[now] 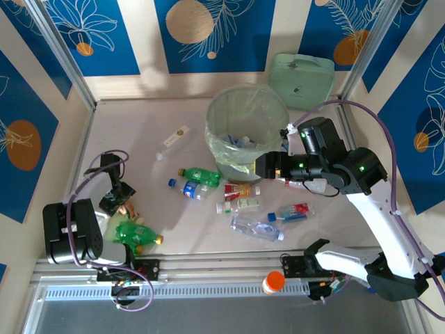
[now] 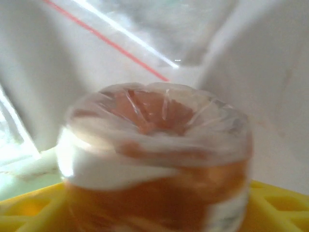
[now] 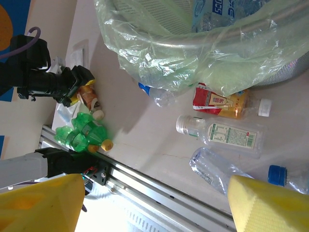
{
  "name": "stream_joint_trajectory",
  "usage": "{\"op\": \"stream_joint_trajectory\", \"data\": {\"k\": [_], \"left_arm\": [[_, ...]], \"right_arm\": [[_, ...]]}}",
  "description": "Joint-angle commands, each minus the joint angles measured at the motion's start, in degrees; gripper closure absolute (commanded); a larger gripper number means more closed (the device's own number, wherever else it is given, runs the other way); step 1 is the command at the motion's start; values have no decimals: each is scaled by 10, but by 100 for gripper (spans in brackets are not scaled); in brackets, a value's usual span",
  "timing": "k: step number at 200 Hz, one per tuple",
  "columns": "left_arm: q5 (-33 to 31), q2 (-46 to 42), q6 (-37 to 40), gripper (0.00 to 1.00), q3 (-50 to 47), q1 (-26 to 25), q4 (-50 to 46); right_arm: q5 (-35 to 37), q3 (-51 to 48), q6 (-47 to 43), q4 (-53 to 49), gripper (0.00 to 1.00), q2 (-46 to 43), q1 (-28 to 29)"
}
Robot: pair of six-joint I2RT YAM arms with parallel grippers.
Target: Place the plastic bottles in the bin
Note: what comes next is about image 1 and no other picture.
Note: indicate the blue round logo bottle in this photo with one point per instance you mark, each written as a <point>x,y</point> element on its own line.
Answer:
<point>193,189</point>

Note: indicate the copper coloured plastic bottle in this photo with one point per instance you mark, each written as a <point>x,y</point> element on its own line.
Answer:
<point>127,208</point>

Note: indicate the small green white label bottle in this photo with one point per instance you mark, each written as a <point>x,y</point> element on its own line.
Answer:
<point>247,203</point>

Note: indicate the aluminium side rail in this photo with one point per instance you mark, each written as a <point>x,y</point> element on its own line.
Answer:
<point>350,128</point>

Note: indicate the orange lid pill bottle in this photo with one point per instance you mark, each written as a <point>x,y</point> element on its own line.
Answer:
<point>273,282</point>

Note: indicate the large clear water bottle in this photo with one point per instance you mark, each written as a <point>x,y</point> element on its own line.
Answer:
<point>257,228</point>

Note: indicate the slim clear tube bottle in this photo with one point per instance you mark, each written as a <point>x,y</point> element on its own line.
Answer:
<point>174,141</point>

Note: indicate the green bottle yellow cap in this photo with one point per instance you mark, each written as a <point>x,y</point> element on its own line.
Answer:
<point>137,233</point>

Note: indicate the green soda bottle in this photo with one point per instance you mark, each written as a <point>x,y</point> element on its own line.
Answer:
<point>203,175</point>

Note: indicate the grey metal panel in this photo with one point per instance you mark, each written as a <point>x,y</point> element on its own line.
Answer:
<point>222,318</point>

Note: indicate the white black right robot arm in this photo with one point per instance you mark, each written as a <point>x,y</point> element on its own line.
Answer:
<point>379,222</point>

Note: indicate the aluminium frame post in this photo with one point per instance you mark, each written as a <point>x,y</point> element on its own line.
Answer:
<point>64,52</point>
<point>367,52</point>

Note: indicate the mint green zipper case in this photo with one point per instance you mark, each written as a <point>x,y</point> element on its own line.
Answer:
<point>302,83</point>

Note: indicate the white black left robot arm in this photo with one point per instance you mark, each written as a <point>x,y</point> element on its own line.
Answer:
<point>69,243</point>

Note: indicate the green plastic bin liner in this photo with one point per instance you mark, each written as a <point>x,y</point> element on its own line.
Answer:
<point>215,146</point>

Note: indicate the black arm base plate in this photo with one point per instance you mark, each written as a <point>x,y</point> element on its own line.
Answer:
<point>151,269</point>
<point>290,267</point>

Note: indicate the aluminium front rail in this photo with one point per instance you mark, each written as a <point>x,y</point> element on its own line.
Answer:
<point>222,268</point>

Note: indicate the red blue label bottle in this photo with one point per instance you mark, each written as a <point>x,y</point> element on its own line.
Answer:
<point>295,210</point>

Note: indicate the red orange label bottle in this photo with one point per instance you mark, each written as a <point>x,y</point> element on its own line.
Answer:
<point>236,190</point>

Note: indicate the grey round waste bin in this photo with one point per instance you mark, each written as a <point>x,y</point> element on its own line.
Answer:
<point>257,172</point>

